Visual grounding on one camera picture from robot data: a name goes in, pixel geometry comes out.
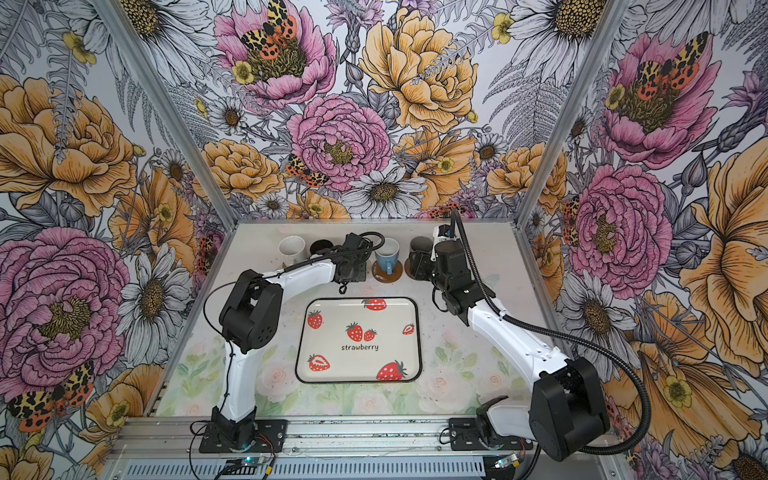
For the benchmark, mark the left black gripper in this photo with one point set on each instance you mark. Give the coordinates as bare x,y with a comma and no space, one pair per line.
360,276

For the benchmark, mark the scratched dark wooden round coaster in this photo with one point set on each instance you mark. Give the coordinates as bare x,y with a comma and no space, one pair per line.
381,276

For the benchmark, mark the black mug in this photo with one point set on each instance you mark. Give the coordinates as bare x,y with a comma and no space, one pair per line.
320,247

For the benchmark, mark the blue handled white mug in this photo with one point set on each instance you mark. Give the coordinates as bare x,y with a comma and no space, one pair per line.
387,256

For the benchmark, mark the grey mug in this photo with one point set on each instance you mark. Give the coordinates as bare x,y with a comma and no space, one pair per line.
421,245

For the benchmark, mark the plain wooden round coaster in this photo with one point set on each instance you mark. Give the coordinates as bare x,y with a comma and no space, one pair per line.
411,269

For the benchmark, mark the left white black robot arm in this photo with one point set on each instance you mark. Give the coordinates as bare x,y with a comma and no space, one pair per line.
250,318

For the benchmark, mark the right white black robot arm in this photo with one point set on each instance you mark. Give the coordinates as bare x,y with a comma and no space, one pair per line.
567,412

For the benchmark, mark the strawberry print serving tray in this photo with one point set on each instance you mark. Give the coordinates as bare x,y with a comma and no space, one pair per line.
360,340

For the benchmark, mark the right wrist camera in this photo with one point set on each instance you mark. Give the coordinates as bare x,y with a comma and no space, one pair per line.
443,232

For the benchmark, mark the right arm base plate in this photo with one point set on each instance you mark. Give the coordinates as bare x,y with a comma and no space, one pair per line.
465,435

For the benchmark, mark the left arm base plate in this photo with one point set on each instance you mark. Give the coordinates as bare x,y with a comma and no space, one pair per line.
267,435

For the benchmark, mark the aluminium front rail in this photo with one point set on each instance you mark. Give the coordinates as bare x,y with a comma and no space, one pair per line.
322,437

